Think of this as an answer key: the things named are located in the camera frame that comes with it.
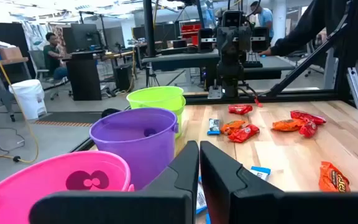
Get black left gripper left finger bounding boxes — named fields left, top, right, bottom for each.
left=29, top=140, right=200, bottom=224

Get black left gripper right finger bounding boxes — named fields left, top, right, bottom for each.
left=200, top=141, right=358, bottom=224

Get blue white candy bar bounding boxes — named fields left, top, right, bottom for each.
left=249, top=166, right=272, bottom=182
left=206, top=118, right=221, bottom=136
left=196, top=175, right=208, bottom=215

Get red candy packet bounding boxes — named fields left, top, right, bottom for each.
left=227, top=104, right=254, bottom=116
left=290, top=110, right=327, bottom=126
left=227, top=124, right=260, bottom=144
left=298, top=121, right=318, bottom=138

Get orange candy packet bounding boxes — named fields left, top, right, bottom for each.
left=220, top=119, right=247, bottom=135
left=318, top=161, right=351, bottom=193
left=271, top=118, right=306, bottom=132

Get black desktop speaker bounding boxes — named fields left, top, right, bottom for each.
left=197, top=27, right=214, bottom=52
left=252, top=26, right=270, bottom=52

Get black backlit keyboard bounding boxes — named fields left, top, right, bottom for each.
left=244, top=51, right=264, bottom=68

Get person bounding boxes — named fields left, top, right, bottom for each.
left=42, top=32, right=70, bottom=81
left=249, top=1, right=275, bottom=44
left=259, top=0, right=358, bottom=85

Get red storage bins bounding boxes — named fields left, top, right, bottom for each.
left=180, top=23, right=202, bottom=46

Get gray desk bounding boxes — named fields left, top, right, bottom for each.
left=140, top=49, right=222, bottom=73
left=243, top=55, right=296, bottom=81

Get purple plastic bucket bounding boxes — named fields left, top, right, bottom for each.
left=88, top=107, right=180, bottom=191

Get black desk pole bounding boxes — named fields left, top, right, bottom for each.
left=142, top=0, right=157, bottom=58

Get black tripod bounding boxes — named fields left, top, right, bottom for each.
left=144, top=62, right=161, bottom=88

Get green plastic bucket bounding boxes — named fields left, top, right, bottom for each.
left=126, top=85, right=186, bottom=140

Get black computer tower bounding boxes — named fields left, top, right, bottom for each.
left=114, top=63, right=134, bottom=91

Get pink plastic bucket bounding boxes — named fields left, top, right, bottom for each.
left=0, top=151, right=135, bottom=224

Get black mat with striped edge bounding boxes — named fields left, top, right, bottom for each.
left=34, top=111, right=104, bottom=128

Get black standing desk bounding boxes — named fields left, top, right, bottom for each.
left=65, top=49, right=105, bottom=101

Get black computer monitor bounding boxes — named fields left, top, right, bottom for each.
left=70, top=23, right=102, bottom=52

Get white trash bin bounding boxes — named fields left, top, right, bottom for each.
left=8, top=78, right=48, bottom=121

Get gray office chair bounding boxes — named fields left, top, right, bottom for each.
left=28, top=49, right=74, bottom=101

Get patterned white teal curtain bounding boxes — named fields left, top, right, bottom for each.
left=22, top=21, right=55, bottom=52

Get cardboard box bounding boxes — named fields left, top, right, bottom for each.
left=0, top=46, right=24, bottom=60

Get black partition board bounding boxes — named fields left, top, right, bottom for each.
left=0, top=21, right=29, bottom=82

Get white cloth bag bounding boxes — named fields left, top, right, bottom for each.
left=0, top=39, right=17, bottom=49

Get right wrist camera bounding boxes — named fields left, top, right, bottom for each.
left=221, top=9, right=245, bottom=29

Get silver base bracket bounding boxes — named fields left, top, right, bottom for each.
left=207, top=85, right=224, bottom=100

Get black aluminium rig frame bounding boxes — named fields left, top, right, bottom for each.
left=70, top=0, right=358, bottom=153

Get yellow extension cable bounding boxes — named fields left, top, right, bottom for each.
left=0, top=20, right=40, bottom=165

